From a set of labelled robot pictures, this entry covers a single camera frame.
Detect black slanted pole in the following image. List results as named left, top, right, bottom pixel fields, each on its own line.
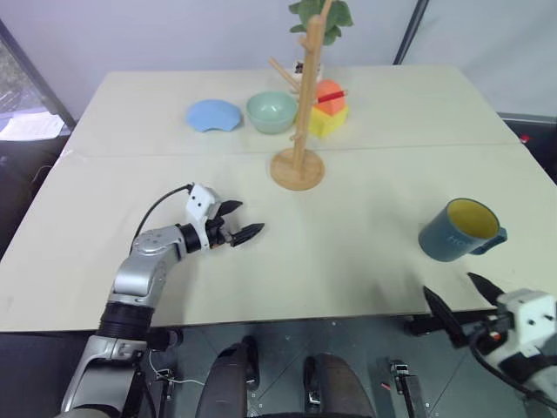
left=393, top=0, right=430, bottom=66

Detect black equipment box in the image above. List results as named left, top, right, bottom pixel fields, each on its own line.
left=495, top=111, right=557, bottom=184

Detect black table clamp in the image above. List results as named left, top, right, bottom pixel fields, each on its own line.
left=146, top=328, right=185, bottom=352

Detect black metal stand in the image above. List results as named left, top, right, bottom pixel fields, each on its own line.
left=388, top=357, right=432, bottom=418

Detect black window frame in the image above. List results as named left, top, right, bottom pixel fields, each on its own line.
left=0, top=17, right=78, bottom=128

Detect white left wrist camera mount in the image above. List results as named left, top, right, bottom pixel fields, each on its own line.
left=185, top=183, right=224, bottom=253

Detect blue mug yellow inside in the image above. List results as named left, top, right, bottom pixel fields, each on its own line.
left=418, top=198, right=509, bottom=263

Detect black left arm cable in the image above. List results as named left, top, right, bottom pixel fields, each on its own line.
left=135, top=184, right=195, bottom=240

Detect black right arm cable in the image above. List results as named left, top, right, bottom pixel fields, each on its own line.
left=469, top=337, right=557, bottom=406

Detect blue plate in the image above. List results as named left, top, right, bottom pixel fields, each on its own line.
left=185, top=99, right=243, bottom=134

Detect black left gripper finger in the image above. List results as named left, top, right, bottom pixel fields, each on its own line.
left=217, top=199, right=244, bottom=219
left=230, top=222, right=265, bottom=248

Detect orange block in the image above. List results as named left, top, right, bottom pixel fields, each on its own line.
left=313, top=78, right=348, bottom=116

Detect thin white wire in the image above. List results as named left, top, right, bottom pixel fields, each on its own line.
left=147, top=347, right=205, bottom=387

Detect potted green plant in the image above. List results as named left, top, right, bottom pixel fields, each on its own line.
left=289, top=0, right=354, bottom=88

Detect white paper stack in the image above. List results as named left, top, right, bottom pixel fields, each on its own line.
left=0, top=111, right=66, bottom=141

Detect pale green bowl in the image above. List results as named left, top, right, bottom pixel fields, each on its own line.
left=245, top=91, right=299, bottom=135

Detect black table bracket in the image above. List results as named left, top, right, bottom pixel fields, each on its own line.
left=405, top=316, right=438, bottom=337

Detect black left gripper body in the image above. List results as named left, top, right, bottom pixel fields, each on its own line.
left=205, top=215, right=237, bottom=250

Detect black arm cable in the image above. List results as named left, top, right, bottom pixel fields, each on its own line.
left=135, top=184, right=195, bottom=240
left=469, top=337, right=557, bottom=406

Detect dark rounded shape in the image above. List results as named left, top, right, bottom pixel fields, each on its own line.
left=200, top=334, right=260, bottom=418
left=303, top=353, right=375, bottom=418

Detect wooden mug tree stand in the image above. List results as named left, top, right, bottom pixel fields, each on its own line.
left=267, top=0, right=351, bottom=192

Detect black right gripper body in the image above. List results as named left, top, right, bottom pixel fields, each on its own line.
left=454, top=304, right=519, bottom=356

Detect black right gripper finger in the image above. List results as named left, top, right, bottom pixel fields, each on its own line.
left=423, top=285, right=467, bottom=348
left=466, top=272, right=502, bottom=307

